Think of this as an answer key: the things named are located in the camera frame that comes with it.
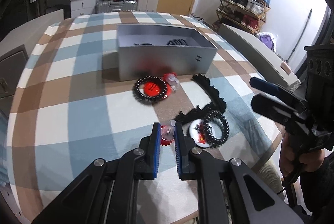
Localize red round badge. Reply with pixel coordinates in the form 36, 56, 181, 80
140, 81, 172, 99

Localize person's right hand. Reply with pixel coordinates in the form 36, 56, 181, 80
279, 132, 325, 177

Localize white round badge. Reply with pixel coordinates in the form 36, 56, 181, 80
189, 119, 221, 149

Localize black scalloped headband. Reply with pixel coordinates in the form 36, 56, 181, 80
173, 73, 227, 126

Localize red clear small clip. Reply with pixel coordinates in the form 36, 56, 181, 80
163, 72, 180, 92

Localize wooden shoe rack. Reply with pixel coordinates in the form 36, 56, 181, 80
215, 0, 271, 35

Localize plaid bed cover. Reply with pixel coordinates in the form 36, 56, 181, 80
7, 12, 281, 221

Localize silver cardboard box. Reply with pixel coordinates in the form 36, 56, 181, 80
117, 24, 217, 81

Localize silver suitcase lying flat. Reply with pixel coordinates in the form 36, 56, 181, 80
95, 0, 137, 13

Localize black spiky bead bracelet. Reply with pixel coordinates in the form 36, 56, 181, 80
202, 109, 230, 146

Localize black coiled hair ties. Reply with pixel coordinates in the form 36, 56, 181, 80
166, 37, 189, 47

